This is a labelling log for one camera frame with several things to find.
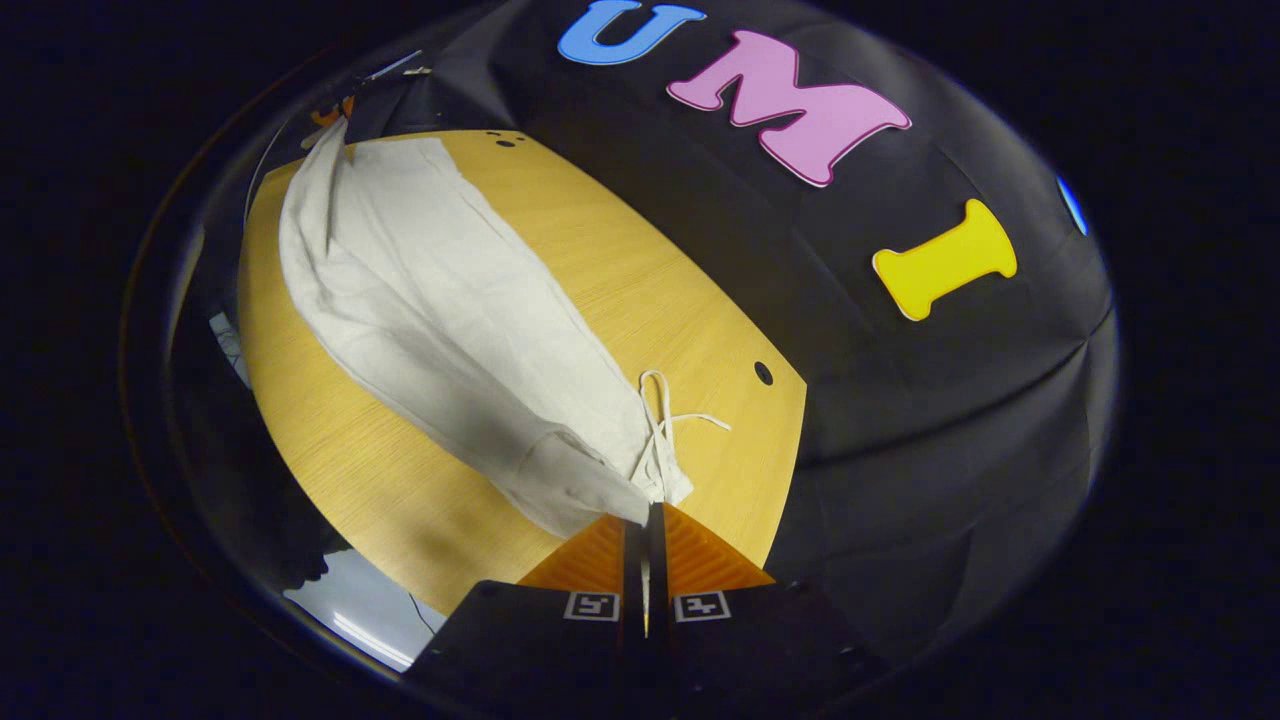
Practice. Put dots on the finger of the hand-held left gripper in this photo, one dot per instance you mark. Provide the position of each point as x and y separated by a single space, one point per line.
330 113

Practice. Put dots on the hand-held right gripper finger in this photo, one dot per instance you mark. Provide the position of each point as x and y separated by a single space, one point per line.
657 570
633 580

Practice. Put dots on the white jeans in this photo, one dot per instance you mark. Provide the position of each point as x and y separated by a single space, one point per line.
450 320

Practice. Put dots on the black backdrop cloth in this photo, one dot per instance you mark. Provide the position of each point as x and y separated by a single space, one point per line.
900 450

